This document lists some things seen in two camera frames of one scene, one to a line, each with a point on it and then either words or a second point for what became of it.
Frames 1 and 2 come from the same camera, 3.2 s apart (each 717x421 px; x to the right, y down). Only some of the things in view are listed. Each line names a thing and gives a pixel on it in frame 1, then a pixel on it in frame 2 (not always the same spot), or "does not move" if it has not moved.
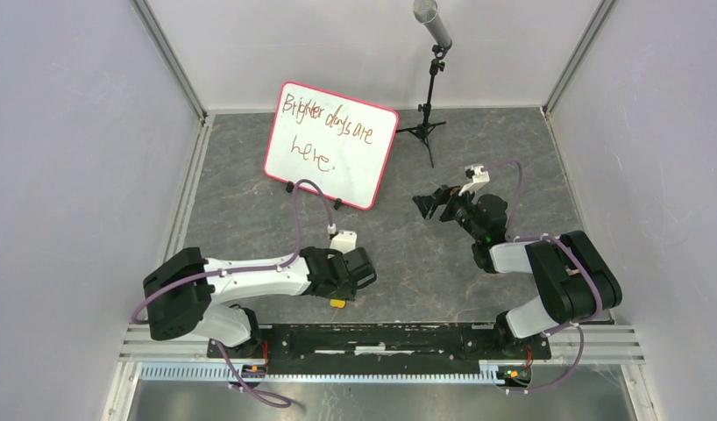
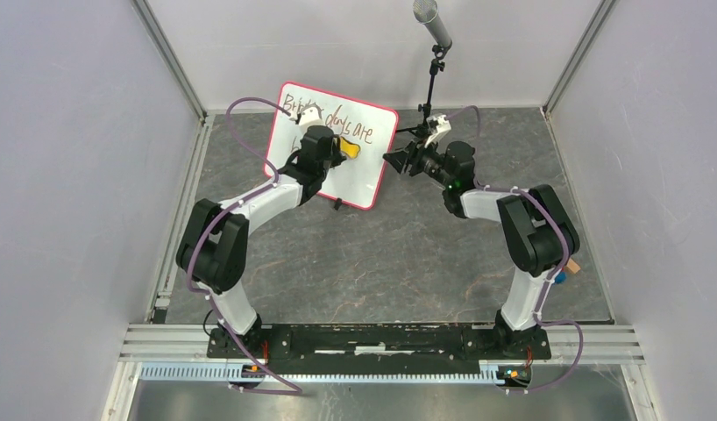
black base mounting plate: [380, 349] does not move
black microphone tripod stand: [422, 130] does not move
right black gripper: [427, 204] to [414, 156]
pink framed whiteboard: [340, 145] does not move
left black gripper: [347, 292] to [337, 158]
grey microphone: [426, 11] does not move
